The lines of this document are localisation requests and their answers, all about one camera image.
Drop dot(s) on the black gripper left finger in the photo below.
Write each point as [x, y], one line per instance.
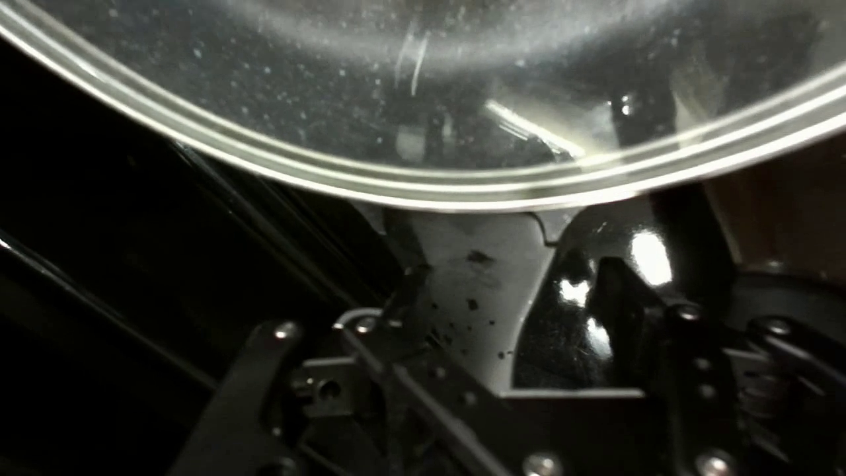
[239, 397]

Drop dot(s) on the glass frying pan lid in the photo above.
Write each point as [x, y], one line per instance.
[398, 87]

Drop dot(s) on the black electric stove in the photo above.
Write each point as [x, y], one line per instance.
[107, 264]

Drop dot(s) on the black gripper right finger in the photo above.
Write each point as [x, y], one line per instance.
[701, 397]

